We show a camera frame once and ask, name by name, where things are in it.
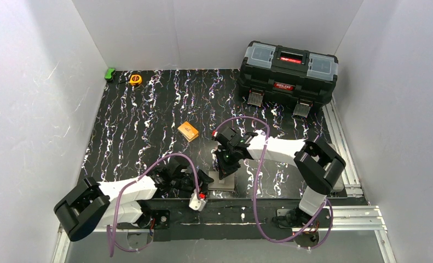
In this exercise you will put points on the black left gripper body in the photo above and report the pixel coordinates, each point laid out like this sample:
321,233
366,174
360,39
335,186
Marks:
193,177

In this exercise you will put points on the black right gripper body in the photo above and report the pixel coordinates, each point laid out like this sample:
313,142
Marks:
225,162

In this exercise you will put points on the grey blue card holder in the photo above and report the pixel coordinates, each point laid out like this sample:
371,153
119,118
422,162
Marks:
226,184

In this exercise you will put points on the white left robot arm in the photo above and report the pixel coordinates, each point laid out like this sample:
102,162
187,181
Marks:
91,204

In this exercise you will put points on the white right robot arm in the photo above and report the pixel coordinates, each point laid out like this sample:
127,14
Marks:
317,161

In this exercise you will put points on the black toolbox with clear lids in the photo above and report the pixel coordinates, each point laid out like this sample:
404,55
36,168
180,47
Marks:
286,76

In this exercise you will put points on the yellow tape measure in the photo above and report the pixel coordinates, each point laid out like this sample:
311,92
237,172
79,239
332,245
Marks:
135,79

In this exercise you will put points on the green small tool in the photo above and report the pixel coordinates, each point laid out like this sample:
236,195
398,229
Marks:
109,75

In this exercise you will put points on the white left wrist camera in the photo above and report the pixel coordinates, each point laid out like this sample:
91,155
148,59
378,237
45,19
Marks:
195,203

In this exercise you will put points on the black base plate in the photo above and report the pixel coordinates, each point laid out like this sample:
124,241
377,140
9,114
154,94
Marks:
221,218

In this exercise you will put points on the aluminium frame rails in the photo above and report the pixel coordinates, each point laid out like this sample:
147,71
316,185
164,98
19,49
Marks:
352,217

